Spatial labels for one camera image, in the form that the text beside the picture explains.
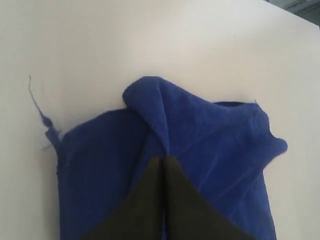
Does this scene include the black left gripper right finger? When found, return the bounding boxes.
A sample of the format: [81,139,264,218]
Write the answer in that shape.
[163,157,254,240]

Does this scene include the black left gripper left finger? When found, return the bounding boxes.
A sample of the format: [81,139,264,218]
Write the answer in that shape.
[81,157,163,240]

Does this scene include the blue towel with white label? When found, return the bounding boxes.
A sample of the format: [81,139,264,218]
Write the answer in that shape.
[41,76,288,240]

